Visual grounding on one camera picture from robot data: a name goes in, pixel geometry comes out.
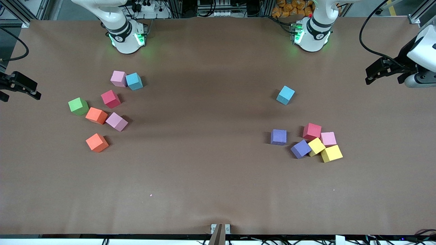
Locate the orange snack bags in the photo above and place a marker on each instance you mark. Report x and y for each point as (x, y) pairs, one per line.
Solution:
(289, 10)

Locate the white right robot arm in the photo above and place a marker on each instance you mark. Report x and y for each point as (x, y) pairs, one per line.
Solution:
(126, 37)

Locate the yellow foam cube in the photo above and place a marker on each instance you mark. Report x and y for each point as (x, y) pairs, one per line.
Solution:
(316, 146)
(331, 153)

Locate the blue foam cube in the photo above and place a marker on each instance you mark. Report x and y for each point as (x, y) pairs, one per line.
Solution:
(134, 81)
(285, 95)

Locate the aluminium frame profile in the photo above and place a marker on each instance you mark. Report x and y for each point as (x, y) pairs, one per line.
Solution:
(26, 25)
(414, 19)

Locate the orange foam cube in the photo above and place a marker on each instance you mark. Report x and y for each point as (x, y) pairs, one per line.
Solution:
(96, 115)
(97, 142)

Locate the red foam cube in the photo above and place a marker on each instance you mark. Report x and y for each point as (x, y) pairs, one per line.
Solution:
(110, 99)
(312, 131)

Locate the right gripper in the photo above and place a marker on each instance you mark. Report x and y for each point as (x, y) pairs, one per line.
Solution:
(7, 82)

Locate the green foam cube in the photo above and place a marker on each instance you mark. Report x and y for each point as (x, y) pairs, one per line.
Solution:
(78, 106)

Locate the white power strip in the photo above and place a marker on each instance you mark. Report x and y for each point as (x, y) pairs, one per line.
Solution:
(156, 13)

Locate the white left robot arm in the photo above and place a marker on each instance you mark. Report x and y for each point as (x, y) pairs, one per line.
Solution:
(313, 34)

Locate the pink foam cube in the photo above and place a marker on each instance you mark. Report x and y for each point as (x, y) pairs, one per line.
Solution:
(329, 138)
(117, 121)
(118, 78)

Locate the white electrical device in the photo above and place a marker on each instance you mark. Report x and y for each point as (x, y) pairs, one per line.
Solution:
(214, 13)

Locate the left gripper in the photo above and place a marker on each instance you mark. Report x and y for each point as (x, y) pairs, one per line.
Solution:
(404, 58)

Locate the metal camera pole bracket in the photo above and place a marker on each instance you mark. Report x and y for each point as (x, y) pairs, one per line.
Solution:
(220, 234)

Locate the purple foam cube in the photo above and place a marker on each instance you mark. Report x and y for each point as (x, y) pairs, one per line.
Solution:
(300, 149)
(278, 136)

